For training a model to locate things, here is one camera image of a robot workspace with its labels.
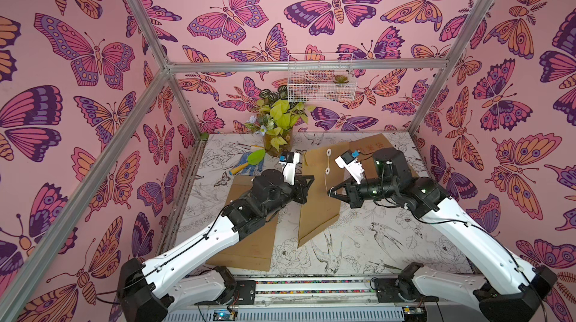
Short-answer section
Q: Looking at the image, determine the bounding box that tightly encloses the white wire basket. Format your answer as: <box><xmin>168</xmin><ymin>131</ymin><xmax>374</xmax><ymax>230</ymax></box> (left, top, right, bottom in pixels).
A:
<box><xmin>286</xmin><ymin>53</ymin><xmax>357</xmax><ymax>103</ymax></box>

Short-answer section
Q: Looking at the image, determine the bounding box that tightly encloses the aluminium frame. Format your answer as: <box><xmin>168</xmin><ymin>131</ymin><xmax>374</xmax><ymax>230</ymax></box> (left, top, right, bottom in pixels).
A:
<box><xmin>1</xmin><ymin>0</ymin><xmax>494</xmax><ymax>321</ymax></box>

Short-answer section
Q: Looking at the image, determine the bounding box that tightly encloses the glass vase with plants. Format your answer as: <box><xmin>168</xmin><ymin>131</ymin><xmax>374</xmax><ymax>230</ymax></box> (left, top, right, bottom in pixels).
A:
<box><xmin>246</xmin><ymin>85</ymin><xmax>312</xmax><ymax>157</ymax></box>

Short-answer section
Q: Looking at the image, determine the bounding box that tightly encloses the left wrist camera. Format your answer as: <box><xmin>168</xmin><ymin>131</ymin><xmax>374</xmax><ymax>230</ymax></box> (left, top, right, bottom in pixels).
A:
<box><xmin>279</xmin><ymin>151</ymin><xmax>301</xmax><ymax>185</ymax></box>

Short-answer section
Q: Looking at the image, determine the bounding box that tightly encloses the kraft file bag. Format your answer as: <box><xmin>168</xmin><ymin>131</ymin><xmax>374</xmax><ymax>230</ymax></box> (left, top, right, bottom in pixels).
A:
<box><xmin>298</xmin><ymin>142</ymin><xmax>350</xmax><ymax>247</ymax></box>
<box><xmin>348</xmin><ymin>133</ymin><xmax>419</xmax><ymax>179</ymax></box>
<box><xmin>205</xmin><ymin>175</ymin><xmax>282</xmax><ymax>272</ymax></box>

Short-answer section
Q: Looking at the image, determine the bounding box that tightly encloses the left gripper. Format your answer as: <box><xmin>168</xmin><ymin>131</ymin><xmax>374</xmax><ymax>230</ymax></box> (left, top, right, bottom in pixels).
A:
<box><xmin>260</xmin><ymin>174</ymin><xmax>314</xmax><ymax>220</ymax></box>

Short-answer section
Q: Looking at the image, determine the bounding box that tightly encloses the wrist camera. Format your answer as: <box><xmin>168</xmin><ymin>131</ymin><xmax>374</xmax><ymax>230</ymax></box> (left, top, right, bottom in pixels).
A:
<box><xmin>279</xmin><ymin>151</ymin><xmax>301</xmax><ymax>185</ymax></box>
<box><xmin>334</xmin><ymin>150</ymin><xmax>365</xmax><ymax>185</ymax></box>

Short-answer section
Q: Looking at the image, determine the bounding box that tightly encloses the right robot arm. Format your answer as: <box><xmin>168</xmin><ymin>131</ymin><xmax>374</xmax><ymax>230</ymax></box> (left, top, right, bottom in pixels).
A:
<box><xmin>328</xmin><ymin>148</ymin><xmax>557</xmax><ymax>321</ymax></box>

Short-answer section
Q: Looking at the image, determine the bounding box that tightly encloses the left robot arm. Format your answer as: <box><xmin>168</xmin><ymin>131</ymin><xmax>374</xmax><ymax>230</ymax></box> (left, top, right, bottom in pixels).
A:
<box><xmin>116</xmin><ymin>169</ymin><xmax>314</xmax><ymax>321</ymax></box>

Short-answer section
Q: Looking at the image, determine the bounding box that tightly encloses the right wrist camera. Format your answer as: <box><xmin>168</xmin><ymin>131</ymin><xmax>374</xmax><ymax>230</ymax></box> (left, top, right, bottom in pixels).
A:
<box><xmin>334</xmin><ymin>150</ymin><xmax>365</xmax><ymax>185</ymax></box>

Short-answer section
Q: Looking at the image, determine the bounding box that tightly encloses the green item in basket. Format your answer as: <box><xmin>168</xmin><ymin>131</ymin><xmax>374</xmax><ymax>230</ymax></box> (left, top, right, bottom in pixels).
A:
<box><xmin>333</xmin><ymin>75</ymin><xmax>349</xmax><ymax>84</ymax></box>

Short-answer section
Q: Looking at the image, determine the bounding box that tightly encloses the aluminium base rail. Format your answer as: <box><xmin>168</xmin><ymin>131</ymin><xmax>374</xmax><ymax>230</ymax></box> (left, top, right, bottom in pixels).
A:
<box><xmin>166</xmin><ymin>275</ymin><xmax>485</xmax><ymax>321</ymax></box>

